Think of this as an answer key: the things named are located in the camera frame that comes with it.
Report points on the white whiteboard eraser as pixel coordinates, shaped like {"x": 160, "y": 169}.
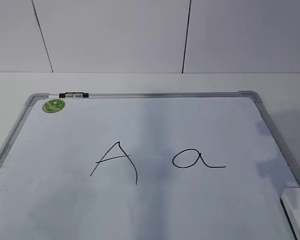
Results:
{"x": 291, "y": 203}

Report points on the black silver hanging clip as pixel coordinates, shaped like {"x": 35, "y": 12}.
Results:
{"x": 73, "y": 95}

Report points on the round green sticker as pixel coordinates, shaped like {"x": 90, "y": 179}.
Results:
{"x": 53, "y": 106}

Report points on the white whiteboard with aluminium frame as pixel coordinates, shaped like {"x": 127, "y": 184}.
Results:
{"x": 152, "y": 166}

